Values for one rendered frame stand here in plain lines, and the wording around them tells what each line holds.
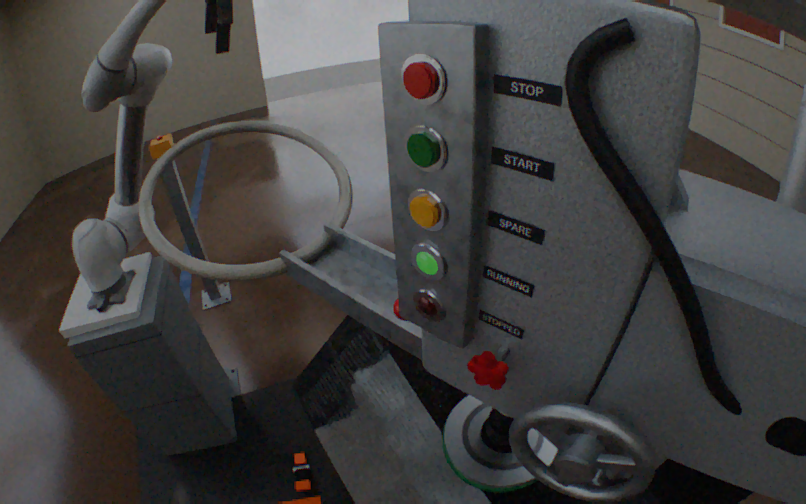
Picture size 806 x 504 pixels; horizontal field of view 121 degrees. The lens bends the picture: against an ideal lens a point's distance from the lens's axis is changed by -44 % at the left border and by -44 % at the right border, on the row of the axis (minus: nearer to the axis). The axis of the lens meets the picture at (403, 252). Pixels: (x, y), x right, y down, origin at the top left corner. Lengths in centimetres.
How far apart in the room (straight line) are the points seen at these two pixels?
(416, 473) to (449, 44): 75
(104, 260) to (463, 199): 125
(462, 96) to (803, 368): 33
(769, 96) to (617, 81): 623
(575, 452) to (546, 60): 30
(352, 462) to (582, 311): 75
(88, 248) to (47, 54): 679
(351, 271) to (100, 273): 95
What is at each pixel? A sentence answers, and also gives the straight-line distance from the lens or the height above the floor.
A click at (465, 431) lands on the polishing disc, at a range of 73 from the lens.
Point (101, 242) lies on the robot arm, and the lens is 139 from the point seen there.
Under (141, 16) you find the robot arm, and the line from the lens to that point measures 98.
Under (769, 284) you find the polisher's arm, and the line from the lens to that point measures 31.
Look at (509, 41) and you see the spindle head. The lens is 25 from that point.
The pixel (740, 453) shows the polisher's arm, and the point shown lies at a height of 126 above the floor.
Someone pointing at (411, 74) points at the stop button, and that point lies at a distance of 27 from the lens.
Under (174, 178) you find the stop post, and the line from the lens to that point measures 221.
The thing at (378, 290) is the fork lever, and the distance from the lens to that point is 68.
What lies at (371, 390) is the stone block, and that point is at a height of 78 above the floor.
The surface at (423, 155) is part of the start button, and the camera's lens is 28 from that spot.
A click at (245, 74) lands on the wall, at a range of 708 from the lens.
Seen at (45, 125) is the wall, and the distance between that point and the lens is 817.
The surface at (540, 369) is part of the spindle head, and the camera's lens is 38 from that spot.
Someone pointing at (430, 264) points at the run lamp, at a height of 135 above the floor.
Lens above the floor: 156
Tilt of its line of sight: 36 degrees down
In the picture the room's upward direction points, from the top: 4 degrees counter-clockwise
